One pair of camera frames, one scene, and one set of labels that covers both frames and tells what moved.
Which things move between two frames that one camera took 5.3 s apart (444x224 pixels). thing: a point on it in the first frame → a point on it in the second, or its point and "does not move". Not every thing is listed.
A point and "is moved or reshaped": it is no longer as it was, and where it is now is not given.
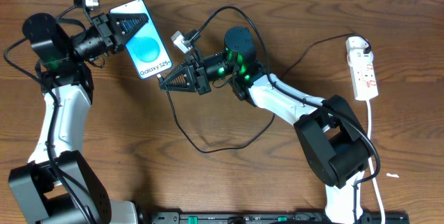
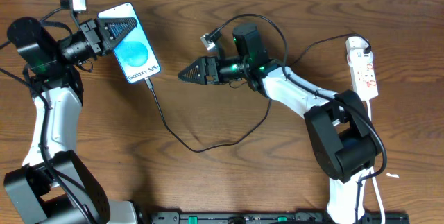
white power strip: (361, 69) does not move
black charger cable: (263, 135) → (196, 149)
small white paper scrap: (392, 175) does not move
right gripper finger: (180, 79) → (196, 72)
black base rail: (210, 218) does not move
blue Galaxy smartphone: (143, 44) is moved or reshaped
